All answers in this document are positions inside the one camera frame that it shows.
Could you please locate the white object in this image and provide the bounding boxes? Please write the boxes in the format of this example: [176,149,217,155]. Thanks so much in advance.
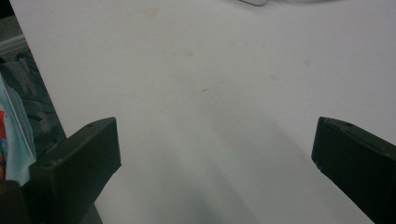
[238,0,269,7]

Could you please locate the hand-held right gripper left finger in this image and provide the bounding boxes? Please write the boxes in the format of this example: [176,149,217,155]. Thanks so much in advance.
[28,117,122,224]

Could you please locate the dark grey pants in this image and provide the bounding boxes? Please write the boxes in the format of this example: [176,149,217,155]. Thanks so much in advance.
[0,51,67,160]

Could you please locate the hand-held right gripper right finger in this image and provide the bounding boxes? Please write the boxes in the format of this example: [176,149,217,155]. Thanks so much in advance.
[311,116,396,224]

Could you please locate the colourful plastic bag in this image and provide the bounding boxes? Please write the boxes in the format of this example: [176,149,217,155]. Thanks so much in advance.
[0,74,37,187]

